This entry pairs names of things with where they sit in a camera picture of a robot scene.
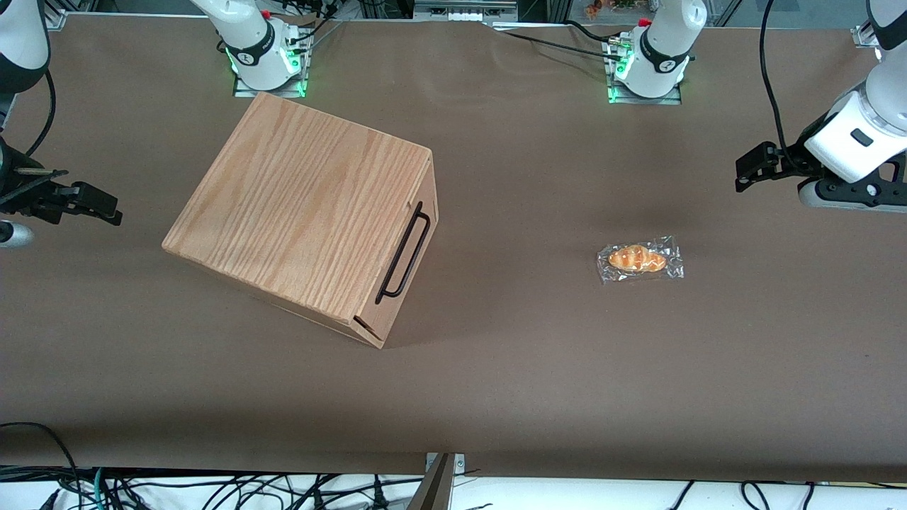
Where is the plastic-wrapped orange bread roll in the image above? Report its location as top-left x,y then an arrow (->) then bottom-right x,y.
597,236 -> 685,285

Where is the short black table cable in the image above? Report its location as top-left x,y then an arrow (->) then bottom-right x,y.
563,19 -> 620,43

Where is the oak wooden drawer front panel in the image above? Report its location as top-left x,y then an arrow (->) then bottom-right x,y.
352,150 -> 440,349

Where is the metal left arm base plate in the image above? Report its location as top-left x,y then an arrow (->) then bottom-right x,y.
605,38 -> 685,106

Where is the black cable by arm base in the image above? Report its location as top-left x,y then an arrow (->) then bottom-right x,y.
273,0 -> 342,45

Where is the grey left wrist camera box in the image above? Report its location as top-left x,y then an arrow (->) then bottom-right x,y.
798,152 -> 907,214

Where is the long black table cable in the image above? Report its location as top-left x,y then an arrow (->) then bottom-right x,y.
488,24 -> 627,60

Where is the black metal bar drawer handle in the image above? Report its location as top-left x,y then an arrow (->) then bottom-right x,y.
374,201 -> 432,305

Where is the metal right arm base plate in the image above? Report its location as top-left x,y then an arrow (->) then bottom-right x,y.
232,31 -> 311,98

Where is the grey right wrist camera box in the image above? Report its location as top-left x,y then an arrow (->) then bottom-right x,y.
0,220 -> 35,249

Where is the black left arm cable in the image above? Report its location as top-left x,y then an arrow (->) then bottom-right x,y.
757,0 -> 806,168

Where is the brown table cover sheet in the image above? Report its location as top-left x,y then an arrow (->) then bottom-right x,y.
0,14 -> 907,484

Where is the dark metal strut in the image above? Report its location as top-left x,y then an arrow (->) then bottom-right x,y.
407,453 -> 456,510

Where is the light oak wooden drawer cabinet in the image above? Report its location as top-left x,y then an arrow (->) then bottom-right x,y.
162,91 -> 440,349

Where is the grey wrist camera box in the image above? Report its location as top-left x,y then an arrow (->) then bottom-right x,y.
798,152 -> 907,214
0,220 -> 35,249

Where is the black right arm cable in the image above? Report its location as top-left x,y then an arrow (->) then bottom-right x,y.
24,69 -> 58,157

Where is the black looping floor cable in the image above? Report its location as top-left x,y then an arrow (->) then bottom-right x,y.
0,421 -> 83,498

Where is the grey electronics box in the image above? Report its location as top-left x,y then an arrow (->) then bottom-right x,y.
412,0 -> 519,23

